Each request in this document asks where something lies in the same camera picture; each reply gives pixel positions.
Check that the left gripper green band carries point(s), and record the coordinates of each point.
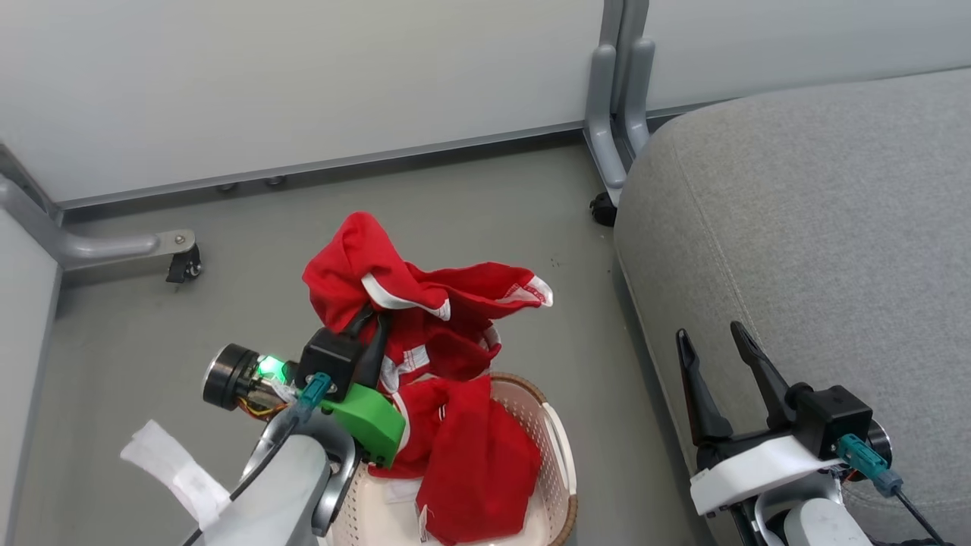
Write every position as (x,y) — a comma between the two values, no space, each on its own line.
(372,425)

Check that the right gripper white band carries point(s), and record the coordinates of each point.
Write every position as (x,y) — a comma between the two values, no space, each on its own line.
(751,474)

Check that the red basketball jersey white trim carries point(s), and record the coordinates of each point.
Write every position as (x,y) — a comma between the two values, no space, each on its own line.
(349,265)

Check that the plain red shirt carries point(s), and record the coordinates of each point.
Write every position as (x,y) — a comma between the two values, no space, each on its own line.
(478,470)

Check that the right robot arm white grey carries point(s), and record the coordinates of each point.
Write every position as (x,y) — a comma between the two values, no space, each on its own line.
(819,527)

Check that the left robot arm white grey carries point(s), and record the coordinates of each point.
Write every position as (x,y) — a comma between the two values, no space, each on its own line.
(273,493)

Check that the white laundry basket brown rim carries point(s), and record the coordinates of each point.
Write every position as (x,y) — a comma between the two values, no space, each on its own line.
(379,516)

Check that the grey fabric sofa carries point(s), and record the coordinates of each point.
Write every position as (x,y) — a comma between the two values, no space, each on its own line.
(819,243)

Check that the round black caster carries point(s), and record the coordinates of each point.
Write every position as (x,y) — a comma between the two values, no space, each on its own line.
(604,210)

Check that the white tape strip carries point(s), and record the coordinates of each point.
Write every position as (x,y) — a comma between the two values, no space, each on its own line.
(174,470)

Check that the long grey partition leg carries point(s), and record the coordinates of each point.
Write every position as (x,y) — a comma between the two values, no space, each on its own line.
(98,249)

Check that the tall grey partition leg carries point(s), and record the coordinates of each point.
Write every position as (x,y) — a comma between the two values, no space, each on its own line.
(603,136)

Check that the short grey partition leg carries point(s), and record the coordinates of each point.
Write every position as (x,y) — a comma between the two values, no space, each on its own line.
(639,98)

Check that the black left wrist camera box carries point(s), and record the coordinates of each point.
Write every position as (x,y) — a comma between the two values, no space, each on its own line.
(330,360)

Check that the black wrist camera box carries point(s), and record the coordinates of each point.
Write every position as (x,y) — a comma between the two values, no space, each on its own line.
(834,417)
(330,360)

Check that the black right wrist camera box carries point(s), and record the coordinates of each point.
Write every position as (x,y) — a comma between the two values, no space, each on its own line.
(834,417)

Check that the black caster with metal bracket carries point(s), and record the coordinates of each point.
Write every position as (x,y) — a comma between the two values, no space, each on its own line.
(184,267)

